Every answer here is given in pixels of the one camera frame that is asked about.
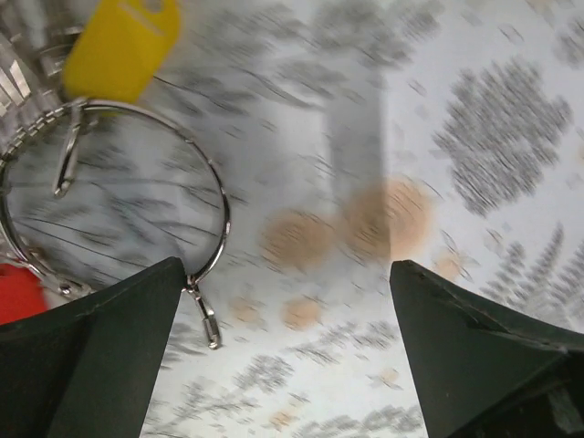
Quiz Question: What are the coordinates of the red key tag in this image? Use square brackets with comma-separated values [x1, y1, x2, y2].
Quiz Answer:
[0, 264, 48, 325]

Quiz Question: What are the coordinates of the yellow key tag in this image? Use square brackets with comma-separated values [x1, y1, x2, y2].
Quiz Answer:
[62, 0, 181, 103]

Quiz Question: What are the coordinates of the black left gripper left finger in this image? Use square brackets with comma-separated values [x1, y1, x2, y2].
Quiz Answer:
[1, 257, 186, 438]

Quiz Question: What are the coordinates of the large silver keyring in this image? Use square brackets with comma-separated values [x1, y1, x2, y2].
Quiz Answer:
[1, 99, 231, 349]

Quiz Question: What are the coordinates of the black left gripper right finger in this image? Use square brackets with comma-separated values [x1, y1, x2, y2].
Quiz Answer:
[391, 260, 583, 438]

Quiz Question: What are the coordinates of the silver keys bunch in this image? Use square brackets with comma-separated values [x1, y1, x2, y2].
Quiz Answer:
[0, 0, 99, 156]

